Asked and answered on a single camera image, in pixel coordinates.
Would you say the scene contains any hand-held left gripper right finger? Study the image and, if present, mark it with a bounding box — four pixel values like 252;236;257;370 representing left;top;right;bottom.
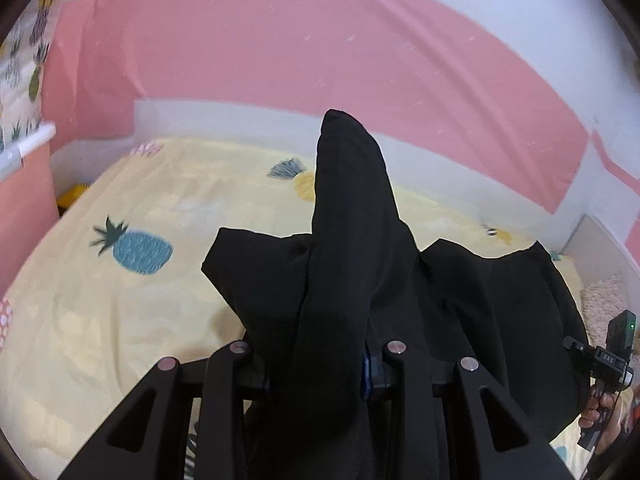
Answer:
360;339;576;480

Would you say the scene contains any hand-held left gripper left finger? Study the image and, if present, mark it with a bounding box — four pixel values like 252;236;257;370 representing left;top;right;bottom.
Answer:
57;340;273;480

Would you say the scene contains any black garment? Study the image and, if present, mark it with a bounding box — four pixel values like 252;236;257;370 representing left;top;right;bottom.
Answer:
185;108;592;480

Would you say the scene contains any person's right forearm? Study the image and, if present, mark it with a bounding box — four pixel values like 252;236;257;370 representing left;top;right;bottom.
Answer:
586;427;640;480

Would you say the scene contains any person's right hand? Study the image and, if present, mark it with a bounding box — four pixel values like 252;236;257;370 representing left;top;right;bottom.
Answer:
579;387;632;455

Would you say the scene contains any white headboard panel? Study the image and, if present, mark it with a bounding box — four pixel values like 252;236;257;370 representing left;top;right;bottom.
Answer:
559;214;633;283

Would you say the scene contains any yellow pineapple print bed sheet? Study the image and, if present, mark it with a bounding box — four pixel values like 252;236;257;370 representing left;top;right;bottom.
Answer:
0;137;598;480

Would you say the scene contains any yellow object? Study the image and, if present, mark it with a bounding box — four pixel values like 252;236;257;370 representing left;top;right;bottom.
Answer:
56;184;92;212

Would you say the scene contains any white curtain rod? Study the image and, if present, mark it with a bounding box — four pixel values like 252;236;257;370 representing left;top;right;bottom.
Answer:
0;121;57;182

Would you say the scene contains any pineapple print curtain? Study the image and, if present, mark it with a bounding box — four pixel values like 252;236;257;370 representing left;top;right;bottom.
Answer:
0;0;68;153

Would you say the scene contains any white bed side rail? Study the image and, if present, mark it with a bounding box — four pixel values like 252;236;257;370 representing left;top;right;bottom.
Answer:
52;99;556;213

